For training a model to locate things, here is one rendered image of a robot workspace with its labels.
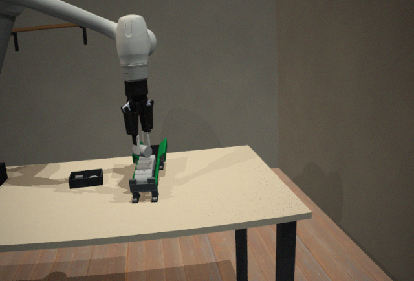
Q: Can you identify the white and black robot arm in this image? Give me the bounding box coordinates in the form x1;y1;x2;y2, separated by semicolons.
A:
0;0;157;82

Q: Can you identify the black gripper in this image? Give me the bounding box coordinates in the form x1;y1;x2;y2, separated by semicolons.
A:
121;79;154;155

